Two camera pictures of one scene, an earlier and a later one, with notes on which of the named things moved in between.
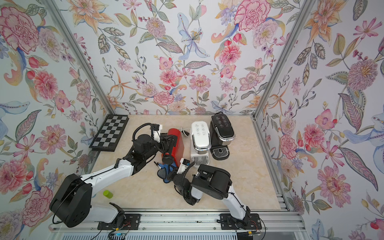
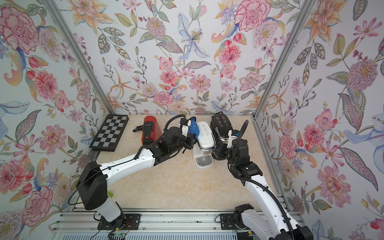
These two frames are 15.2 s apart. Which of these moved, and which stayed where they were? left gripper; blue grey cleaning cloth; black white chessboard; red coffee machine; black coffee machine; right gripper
Moved: right gripper; blue grey cleaning cloth; left gripper; red coffee machine
Stayed: black coffee machine; black white chessboard
